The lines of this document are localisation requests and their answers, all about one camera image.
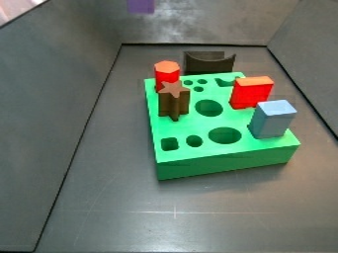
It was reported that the purple arch block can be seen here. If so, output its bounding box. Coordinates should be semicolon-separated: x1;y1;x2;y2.
127;0;156;14

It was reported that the green shape sorter board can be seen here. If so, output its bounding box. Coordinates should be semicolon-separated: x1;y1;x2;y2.
145;72;300;180

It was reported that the brown star block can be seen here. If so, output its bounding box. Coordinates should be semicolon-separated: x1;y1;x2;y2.
160;81;190;122

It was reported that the red hexagonal prism block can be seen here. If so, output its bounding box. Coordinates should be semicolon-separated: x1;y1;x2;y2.
156;60;180;91

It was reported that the red rectangular block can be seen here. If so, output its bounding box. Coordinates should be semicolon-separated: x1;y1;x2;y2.
230;76;276;110

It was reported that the light blue cube block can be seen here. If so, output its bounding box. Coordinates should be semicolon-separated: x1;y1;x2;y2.
249;100;297;139

